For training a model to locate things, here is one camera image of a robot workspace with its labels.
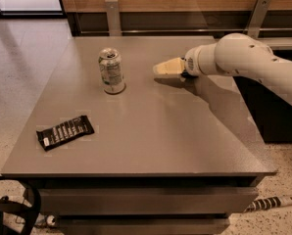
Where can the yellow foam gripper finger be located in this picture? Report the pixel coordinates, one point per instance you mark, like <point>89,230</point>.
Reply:
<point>170,67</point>

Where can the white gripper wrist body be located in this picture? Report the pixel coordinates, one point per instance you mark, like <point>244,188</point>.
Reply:
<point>191,64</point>

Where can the blue rxbar wrapper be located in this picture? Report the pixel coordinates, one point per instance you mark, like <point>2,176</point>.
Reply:
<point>187,76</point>

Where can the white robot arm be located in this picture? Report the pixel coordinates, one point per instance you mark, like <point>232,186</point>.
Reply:
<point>235,54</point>

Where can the black rxbar wrapper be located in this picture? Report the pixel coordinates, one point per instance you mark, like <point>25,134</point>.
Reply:
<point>64,132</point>

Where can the green white soda can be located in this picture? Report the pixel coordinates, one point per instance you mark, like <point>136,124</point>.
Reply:
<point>110,66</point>

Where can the upper grey table drawer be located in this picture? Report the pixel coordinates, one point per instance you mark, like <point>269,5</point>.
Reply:
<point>121,201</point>

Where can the grey table drawer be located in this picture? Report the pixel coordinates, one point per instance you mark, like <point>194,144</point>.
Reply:
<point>143,226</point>
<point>121,201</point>

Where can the lower grey table drawer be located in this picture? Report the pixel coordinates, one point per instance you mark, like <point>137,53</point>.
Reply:
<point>143,226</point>

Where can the right metal wall bracket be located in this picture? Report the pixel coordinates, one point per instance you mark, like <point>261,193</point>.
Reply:
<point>257,18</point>

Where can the metal wall bracket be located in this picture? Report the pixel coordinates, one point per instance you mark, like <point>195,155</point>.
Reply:
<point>257,18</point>
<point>113,17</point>

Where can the left metal wall bracket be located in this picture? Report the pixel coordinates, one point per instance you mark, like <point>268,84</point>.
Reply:
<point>113,17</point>

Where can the black chair frame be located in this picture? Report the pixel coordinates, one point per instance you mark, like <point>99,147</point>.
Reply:
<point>28,214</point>

